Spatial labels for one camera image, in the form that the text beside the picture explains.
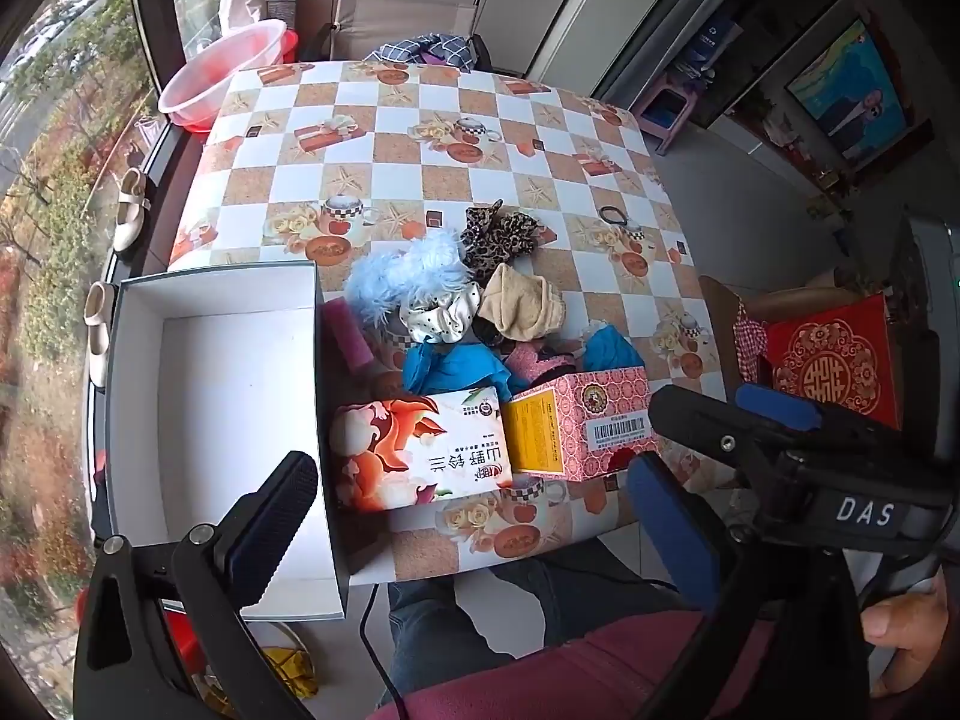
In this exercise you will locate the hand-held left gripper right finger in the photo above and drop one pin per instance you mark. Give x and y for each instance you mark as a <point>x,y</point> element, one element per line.
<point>671,532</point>

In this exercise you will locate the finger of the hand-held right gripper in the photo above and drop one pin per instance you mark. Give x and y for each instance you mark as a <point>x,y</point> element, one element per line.
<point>776,401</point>
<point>705,427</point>

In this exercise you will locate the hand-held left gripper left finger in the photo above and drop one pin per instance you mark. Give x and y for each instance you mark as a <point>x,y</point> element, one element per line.
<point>266,532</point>

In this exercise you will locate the grey and white cardboard box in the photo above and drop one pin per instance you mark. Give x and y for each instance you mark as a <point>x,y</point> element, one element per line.
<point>225,390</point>

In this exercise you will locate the pink foam sponge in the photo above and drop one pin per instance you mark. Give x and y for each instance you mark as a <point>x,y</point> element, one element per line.
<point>346,334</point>

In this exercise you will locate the person's right hand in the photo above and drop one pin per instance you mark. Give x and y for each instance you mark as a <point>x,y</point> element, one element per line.
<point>904,634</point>

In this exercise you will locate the red patterned gift box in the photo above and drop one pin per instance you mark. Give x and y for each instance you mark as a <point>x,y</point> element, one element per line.
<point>825,360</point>

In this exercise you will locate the red checked cloth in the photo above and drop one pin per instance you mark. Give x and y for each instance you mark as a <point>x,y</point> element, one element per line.
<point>750,341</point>

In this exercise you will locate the wooden chair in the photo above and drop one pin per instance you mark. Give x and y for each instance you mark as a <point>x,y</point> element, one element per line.
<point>720,315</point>

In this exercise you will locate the pink and yellow carton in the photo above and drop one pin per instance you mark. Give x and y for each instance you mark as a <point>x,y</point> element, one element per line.
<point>592,420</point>

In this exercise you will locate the blue cloth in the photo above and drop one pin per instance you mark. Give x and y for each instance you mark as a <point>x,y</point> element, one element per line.
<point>450,371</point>
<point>611,349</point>

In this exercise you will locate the yellow foil packet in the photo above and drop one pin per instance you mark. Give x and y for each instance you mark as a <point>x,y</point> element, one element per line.
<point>289,667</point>

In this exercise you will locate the person's leg in jeans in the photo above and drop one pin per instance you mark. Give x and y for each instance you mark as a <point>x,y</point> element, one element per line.
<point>525,600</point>

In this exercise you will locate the orange floral tissue pack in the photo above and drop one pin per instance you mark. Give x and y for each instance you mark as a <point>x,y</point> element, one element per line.
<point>420,450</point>

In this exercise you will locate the person's pink garment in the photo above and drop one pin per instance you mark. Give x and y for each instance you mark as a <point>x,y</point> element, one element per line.
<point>570,675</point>

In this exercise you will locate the pink knitted item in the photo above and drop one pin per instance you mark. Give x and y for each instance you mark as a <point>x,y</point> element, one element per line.
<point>536,369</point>

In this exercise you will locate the beige cloth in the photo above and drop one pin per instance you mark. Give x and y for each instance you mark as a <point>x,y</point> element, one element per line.
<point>521,304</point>

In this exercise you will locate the dark scrunchie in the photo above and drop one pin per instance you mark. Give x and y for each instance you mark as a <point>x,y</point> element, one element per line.
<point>489,331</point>

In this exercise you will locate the cream shoe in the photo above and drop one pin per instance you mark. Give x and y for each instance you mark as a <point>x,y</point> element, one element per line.
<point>129,210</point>
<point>97,337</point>

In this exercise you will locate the white polka dot scrunchie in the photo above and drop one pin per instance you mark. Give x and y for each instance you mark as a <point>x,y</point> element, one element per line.
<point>442,319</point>

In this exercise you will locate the leopard print scrunchie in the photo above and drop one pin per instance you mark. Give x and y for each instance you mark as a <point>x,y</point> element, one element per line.
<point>502,236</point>

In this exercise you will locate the blue fluffy scrunchie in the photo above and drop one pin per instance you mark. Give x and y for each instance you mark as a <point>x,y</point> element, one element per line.
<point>390,277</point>

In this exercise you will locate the purple plastic stool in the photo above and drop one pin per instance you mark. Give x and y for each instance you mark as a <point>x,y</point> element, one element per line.
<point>667,109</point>

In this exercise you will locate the television screen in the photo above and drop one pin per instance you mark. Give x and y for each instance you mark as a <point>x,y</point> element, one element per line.
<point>855,90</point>

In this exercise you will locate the checkered printed tablecloth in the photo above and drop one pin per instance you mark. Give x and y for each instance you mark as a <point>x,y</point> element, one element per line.
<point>450,187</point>

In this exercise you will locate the dark tv cabinet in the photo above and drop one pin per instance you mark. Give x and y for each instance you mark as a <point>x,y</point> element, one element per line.
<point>757,37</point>

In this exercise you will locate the pink plastic basin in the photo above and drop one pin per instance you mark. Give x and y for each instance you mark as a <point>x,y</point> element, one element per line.
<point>225,64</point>

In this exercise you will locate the plaid cloth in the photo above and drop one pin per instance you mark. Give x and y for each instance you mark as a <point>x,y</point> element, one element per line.
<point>405,52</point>

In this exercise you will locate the red plastic basin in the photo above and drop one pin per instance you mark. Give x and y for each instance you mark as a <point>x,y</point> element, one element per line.
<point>291,41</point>

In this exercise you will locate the beige folding chair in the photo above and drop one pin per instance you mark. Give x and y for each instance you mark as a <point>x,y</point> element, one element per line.
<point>405,15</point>

